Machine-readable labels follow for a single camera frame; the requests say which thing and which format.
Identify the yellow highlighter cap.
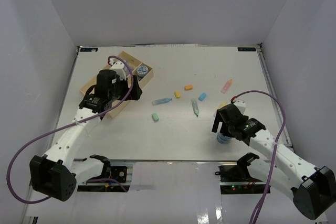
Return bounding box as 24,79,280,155
174,91,181,99

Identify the blue highlighter cap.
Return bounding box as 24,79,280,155
198,92,206,101

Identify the green highlighter pen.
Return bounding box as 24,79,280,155
191,98,199,117

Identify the clear paperclip jar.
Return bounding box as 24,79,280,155
125,68,134,76
124,59,134,68

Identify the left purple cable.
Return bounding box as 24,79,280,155
6,55,132,205

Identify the blue patterned jar back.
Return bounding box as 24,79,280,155
136,65,149,80

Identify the green highlighter cap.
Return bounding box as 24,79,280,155
151,113,160,122

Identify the blue highlighter pen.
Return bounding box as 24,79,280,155
152,98,172,105

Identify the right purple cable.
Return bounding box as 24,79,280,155
230,90,286,224

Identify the blue patterned jar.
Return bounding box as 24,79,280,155
136,65,149,80
216,132,232,144

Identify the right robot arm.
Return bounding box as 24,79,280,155
212,104,335,220

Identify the orange-pink highlighter pen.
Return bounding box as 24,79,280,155
221,79,232,94

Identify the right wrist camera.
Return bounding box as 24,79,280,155
231,99,247,115

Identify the purple cable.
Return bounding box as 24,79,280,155
6,55,132,205
230,90,286,224

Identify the yellow highlighter pen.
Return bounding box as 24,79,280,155
214,102,227,117

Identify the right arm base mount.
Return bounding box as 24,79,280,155
215,164,266,195

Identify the orange highlighter cap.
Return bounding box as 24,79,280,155
184,85,193,91

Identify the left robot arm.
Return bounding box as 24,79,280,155
29,69,142,201

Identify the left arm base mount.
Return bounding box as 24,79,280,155
85,163,132,186

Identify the blue patterned jar front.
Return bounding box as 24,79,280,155
216,132,232,144

